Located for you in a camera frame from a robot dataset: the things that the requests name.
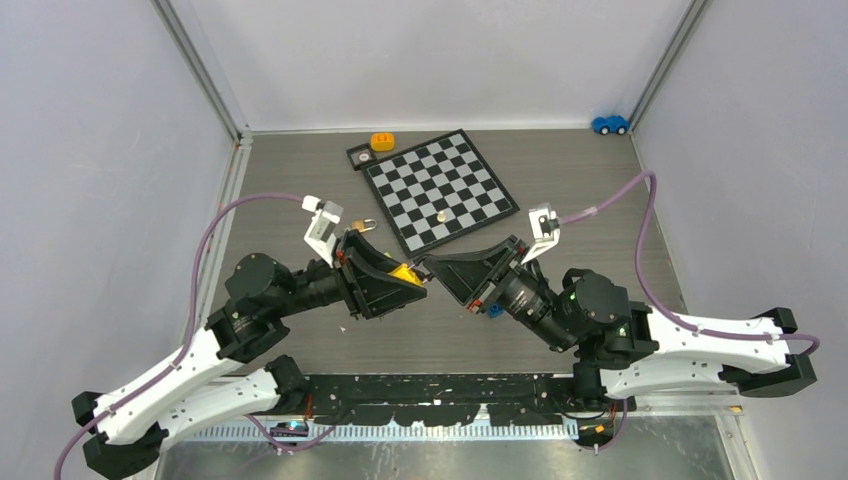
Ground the black white chessboard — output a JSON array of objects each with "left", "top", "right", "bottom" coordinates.
[{"left": 361, "top": 129, "right": 520, "bottom": 259}]

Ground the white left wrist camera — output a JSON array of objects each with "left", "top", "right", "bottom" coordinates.
[{"left": 302, "top": 195, "right": 344, "bottom": 266}]

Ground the small brass padlock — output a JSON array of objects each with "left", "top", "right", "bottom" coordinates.
[{"left": 350, "top": 219, "right": 378, "bottom": 233}]

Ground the small black square tray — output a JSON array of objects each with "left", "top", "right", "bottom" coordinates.
[{"left": 346, "top": 143, "right": 377, "bottom": 171}]

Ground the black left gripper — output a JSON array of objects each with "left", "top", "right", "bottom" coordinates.
[{"left": 272, "top": 230, "right": 427, "bottom": 320}]

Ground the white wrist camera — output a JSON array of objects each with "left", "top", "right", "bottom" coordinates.
[
  {"left": 302, "top": 195, "right": 344, "bottom": 266},
  {"left": 521, "top": 203, "right": 560, "bottom": 265}
]

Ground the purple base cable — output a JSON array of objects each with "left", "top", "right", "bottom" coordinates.
[{"left": 241, "top": 410, "right": 339, "bottom": 455}]

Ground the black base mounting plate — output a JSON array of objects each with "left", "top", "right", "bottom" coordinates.
[{"left": 300, "top": 373, "right": 636, "bottom": 427}]

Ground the yellow padlock black shackle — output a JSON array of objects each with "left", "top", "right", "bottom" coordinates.
[{"left": 389, "top": 263, "right": 424, "bottom": 287}]

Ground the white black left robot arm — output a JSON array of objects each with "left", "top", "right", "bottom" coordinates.
[{"left": 72, "top": 231, "right": 428, "bottom": 479}]

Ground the blue toy car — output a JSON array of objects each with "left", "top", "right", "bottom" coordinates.
[{"left": 591, "top": 115, "right": 630, "bottom": 135}]

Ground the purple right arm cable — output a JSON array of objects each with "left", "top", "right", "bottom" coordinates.
[{"left": 559, "top": 170, "right": 821, "bottom": 356}]

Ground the orange toy block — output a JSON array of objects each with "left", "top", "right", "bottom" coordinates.
[{"left": 369, "top": 132, "right": 396, "bottom": 152}]

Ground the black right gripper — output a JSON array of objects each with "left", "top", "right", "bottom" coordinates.
[{"left": 422, "top": 233, "right": 576, "bottom": 351}]

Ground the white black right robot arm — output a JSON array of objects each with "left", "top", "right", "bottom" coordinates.
[{"left": 421, "top": 236, "right": 817, "bottom": 411}]

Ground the blue toy brick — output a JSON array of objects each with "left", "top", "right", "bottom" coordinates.
[{"left": 487, "top": 304, "right": 504, "bottom": 319}]

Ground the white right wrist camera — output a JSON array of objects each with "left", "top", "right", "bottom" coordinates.
[{"left": 521, "top": 203, "right": 560, "bottom": 265}]

